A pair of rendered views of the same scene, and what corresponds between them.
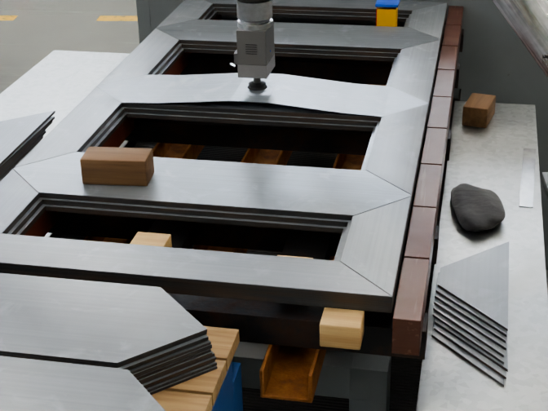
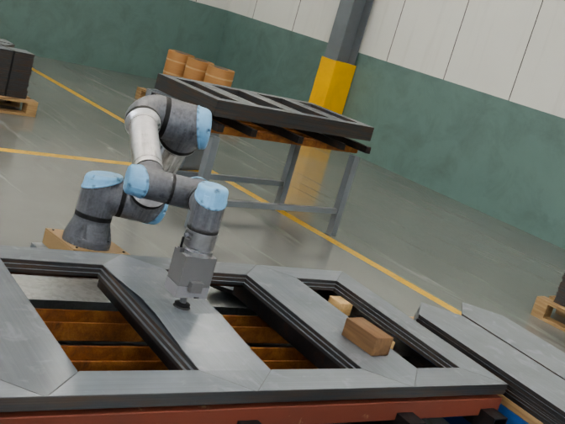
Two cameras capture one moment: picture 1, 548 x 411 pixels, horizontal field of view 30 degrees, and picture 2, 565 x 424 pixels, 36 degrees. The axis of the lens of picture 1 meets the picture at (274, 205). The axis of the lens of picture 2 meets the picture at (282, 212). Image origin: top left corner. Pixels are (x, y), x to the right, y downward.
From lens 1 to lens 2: 3.72 m
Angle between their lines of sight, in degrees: 123
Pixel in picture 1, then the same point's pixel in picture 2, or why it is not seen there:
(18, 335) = (491, 338)
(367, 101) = (145, 272)
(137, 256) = (409, 325)
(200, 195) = (340, 317)
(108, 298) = (443, 324)
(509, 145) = (25, 279)
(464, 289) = not seen: hidden behind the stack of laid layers
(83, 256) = (432, 339)
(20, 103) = not seen: outside the picture
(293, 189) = (295, 293)
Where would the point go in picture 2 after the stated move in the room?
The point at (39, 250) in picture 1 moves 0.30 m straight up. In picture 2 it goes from (449, 352) to (485, 249)
